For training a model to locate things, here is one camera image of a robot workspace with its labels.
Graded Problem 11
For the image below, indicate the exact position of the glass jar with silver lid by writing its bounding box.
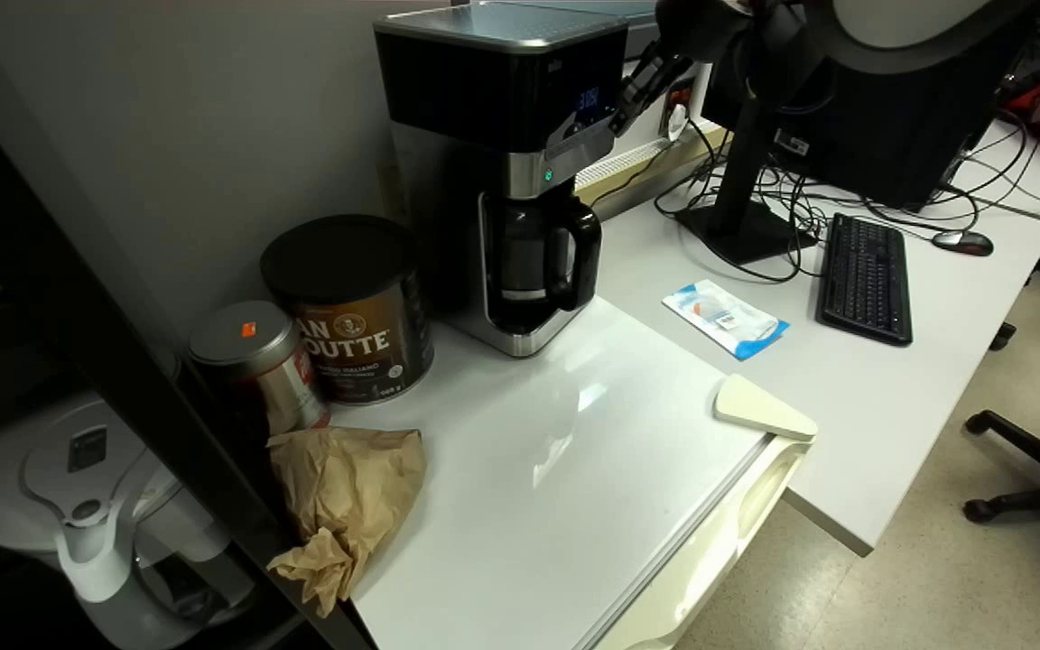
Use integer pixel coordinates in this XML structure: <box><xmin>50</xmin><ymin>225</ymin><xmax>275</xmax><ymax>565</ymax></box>
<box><xmin>189</xmin><ymin>298</ymin><xmax>333</xmax><ymax>436</ymax></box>

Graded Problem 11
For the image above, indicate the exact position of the black silver drip coffee maker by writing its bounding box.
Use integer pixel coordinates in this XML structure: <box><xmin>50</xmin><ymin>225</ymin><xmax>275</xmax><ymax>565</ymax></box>
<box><xmin>370</xmin><ymin>0</ymin><xmax>632</xmax><ymax>363</ymax></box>

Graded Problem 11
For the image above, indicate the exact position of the black computer monitor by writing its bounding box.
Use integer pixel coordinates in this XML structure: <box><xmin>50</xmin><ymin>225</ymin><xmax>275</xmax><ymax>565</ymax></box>
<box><xmin>699</xmin><ymin>23</ymin><xmax>1040</xmax><ymax>216</ymax></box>

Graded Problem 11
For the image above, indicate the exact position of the brown coffee can black lid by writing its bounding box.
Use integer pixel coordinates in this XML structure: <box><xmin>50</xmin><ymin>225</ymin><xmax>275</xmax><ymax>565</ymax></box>
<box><xmin>256</xmin><ymin>215</ymin><xmax>437</xmax><ymax>407</ymax></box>

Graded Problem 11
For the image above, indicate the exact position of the black monitor stand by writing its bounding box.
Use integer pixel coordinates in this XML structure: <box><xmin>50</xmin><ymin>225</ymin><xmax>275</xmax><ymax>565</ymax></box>
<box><xmin>674</xmin><ymin>82</ymin><xmax>823</xmax><ymax>272</ymax></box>

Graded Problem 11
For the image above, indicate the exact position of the beige wall cable raceway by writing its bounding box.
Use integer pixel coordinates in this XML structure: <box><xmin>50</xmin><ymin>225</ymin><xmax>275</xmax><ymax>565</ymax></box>
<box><xmin>569</xmin><ymin>115</ymin><xmax>730</xmax><ymax>225</ymax></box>

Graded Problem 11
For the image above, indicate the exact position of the black office chair base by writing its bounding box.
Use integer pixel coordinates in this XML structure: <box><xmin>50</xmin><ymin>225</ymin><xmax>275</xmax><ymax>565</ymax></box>
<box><xmin>961</xmin><ymin>357</ymin><xmax>1040</xmax><ymax>528</ymax></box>

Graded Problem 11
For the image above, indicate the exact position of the thin black mouse cable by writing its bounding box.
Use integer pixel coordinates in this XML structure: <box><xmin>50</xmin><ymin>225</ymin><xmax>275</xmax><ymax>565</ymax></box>
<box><xmin>866</xmin><ymin>115</ymin><xmax>1040</xmax><ymax>239</ymax></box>

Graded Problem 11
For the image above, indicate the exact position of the white cabinet drawer front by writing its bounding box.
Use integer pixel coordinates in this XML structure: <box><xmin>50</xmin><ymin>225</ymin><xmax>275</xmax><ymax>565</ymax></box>
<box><xmin>587</xmin><ymin>431</ymin><xmax>817</xmax><ymax>650</ymax></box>

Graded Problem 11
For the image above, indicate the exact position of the crumpled brown paper bag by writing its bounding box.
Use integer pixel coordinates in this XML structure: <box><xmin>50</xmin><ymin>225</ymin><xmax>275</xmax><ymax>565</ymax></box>
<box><xmin>263</xmin><ymin>423</ymin><xmax>431</xmax><ymax>620</ymax></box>

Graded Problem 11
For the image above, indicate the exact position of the black computer keyboard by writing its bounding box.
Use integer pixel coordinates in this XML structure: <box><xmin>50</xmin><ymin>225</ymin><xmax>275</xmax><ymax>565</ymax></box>
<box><xmin>817</xmin><ymin>211</ymin><xmax>918</xmax><ymax>352</ymax></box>

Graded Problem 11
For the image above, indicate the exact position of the black computer mouse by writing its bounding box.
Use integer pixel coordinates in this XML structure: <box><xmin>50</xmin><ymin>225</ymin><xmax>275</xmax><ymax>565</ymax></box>
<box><xmin>927</xmin><ymin>229</ymin><xmax>995</xmax><ymax>259</ymax></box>

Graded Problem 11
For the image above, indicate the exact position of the black shelf frame post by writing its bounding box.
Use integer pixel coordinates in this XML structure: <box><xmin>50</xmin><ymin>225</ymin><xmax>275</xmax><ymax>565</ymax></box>
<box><xmin>0</xmin><ymin>68</ymin><xmax>375</xmax><ymax>650</ymax></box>

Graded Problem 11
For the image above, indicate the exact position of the white water filter pitcher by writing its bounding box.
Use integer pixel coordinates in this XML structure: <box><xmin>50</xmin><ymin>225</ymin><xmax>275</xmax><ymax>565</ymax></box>
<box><xmin>0</xmin><ymin>386</ymin><xmax>258</xmax><ymax>650</ymax></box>

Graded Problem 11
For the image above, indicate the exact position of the white power plug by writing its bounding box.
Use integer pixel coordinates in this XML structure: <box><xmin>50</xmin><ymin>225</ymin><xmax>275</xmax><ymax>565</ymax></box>
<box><xmin>662</xmin><ymin>106</ymin><xmax>697</xmax><ymax>146</ymax></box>

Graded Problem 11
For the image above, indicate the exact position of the blue white wipes packet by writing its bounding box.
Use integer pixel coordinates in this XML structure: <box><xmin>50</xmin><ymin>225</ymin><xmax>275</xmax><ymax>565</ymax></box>
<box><xmin>662</xmin><ymin>280</ymin><xmax>794</xmax><ymax>364</ymax></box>

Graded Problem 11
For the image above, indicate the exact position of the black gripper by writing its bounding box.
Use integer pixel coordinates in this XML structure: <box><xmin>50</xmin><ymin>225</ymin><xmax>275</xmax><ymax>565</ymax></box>
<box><xmin>614</xmin><ymin>0</ymin><xmax>780</xmax><ymax>136</ymax></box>

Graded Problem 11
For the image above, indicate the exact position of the glass carafe with black handle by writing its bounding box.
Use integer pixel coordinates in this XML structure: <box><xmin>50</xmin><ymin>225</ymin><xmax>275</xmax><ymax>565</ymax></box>
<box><xmin>482</xmin><ymin>193</ymin><xmax>608</xmax><ymax>341</ymax></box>

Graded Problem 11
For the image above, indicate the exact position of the black cable loop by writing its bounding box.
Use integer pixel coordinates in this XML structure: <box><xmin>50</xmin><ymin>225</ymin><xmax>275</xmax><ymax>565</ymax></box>
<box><xmin>648</xmin><ymin>112</ymin><xmax>829</xmax><ymax>288</ymax></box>

